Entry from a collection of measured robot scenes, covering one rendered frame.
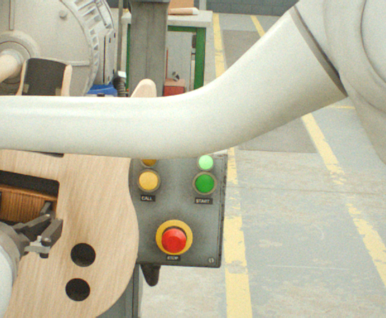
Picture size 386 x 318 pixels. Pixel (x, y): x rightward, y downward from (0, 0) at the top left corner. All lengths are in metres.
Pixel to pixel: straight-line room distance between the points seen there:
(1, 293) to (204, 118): 0.30
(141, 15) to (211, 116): 4.00
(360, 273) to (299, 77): 3.21
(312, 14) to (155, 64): 4.06
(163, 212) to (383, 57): 0.89
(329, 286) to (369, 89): 3.22
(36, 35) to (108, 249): 0.36
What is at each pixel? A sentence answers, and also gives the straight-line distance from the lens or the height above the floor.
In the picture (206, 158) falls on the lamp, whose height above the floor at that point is 1.11.
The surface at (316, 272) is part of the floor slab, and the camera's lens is 3.91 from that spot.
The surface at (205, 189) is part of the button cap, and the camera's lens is 1.36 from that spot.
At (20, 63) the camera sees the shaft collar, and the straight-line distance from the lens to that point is 1.34.
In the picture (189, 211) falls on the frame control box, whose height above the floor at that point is 1.02.
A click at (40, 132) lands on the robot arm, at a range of 0.83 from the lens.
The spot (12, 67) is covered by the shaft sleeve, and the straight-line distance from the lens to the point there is 1.31.
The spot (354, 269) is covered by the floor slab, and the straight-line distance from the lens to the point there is 3.99.
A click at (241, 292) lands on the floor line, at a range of 3.63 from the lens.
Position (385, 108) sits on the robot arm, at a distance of 0.57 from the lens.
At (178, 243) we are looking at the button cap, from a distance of 1.37.
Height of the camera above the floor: 1.46
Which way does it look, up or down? 15 degrees down
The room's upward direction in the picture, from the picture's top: 3 degrees clockwise
